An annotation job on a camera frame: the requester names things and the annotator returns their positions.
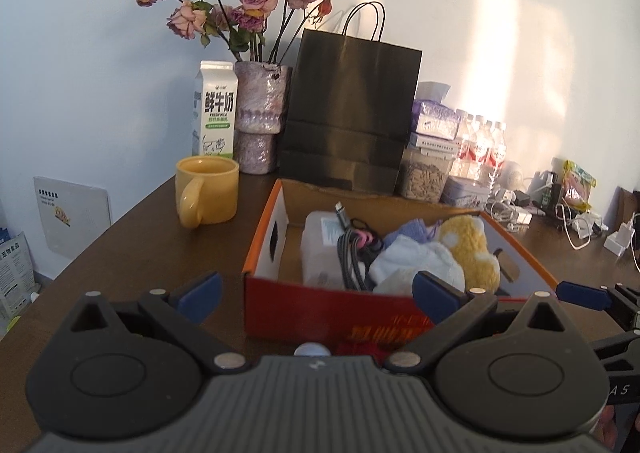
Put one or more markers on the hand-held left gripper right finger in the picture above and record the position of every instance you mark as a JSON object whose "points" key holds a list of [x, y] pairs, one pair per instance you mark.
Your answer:
{"points": [[435, 296]]}

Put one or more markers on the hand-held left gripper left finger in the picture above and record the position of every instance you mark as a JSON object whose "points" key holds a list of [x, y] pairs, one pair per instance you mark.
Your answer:
{"points": [[202, 294]]}

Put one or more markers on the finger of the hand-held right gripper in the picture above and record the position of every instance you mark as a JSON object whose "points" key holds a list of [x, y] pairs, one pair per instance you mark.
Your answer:
{"points": [[582, 295], [620, 348]]}

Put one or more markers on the white cloth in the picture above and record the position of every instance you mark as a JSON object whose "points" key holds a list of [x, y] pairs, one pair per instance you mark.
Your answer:
{"points": [[410, 258]]}

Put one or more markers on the yellow white plush toy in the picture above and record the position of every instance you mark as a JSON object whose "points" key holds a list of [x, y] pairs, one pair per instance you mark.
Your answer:
{"points": [[472, 253]]}

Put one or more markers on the purple fabric pouch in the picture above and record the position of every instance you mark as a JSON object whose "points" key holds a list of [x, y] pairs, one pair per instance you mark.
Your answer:
{"points": [[412, 228]]}

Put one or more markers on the red cardboard box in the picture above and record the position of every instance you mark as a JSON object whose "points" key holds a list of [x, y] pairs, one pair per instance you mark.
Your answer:
{"points": [[300, 308]]}

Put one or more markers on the translucent white plastic bottle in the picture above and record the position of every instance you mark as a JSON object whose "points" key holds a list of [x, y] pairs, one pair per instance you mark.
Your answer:
{"points": [[320, 253]]}

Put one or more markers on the white charger dock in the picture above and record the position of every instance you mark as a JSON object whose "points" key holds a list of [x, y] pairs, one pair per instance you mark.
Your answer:
{"points": [[619, 240]]}

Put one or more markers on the white power adapter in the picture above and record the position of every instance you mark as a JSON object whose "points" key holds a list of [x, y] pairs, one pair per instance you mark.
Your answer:
{"points": [[522, 218]]}

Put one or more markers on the yellow mug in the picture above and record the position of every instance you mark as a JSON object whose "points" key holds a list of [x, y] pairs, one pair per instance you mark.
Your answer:
{"points": [[215, 193]]}

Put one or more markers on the yellow pink snack packet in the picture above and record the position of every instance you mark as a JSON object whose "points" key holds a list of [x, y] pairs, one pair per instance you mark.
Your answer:
{"points": [[577, 185]]}

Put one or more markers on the round metal tin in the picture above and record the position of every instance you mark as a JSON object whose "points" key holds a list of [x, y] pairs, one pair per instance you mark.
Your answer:
{"points": [[465, 190]]}

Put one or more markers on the small dark bottle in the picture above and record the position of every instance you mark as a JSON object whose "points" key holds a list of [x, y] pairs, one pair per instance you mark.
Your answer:
{"points": [[554, 188]]}

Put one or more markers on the small white bottle cap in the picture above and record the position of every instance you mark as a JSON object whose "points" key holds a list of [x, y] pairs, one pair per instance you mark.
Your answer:
{"points": [[310, 349]]}

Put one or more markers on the white round device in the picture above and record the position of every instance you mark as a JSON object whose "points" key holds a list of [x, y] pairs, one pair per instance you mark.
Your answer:
{"points": [[512, 175]]}

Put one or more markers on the white sign board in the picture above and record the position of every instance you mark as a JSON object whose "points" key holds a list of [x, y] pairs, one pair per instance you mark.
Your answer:
{"points": [[70, 218]]}

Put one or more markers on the flat white box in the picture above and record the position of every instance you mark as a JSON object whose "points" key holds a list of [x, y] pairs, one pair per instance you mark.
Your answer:
{"points": [[432, 143]]}

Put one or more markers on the pack of water bottles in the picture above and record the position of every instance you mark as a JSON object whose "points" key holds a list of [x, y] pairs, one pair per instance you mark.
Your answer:
{"points": [[477, 148]]}

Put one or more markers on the white green milk carton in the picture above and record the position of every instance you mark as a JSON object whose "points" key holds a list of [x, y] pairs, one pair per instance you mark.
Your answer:
{"points": [[215, 108]]}

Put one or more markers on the blue white booklet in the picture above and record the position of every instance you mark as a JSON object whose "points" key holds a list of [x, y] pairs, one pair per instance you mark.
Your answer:
{"points": [[15, 273]]}

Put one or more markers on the purple speckled vase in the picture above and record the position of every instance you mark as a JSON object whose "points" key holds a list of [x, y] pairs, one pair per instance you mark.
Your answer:
{"points": [[260, 103]]}

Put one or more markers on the black paper bag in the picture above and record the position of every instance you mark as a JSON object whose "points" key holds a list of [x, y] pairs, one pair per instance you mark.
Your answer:
{"points": [[345, 113]]}

